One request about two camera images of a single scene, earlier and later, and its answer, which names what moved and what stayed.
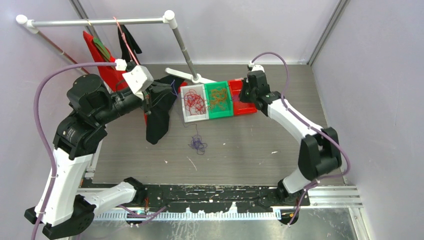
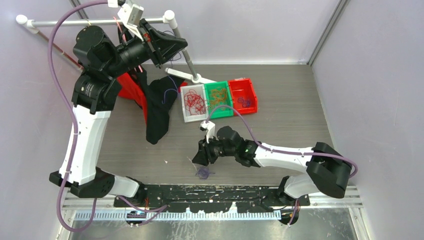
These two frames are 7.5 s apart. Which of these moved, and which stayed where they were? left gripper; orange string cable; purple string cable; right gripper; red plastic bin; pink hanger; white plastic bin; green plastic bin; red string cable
Moved: right gripper; left gripper; purple string cable
Stayed: pink hanger; orange string cable; white plastic bin; red plastic bin; green plastic bin; red string cable
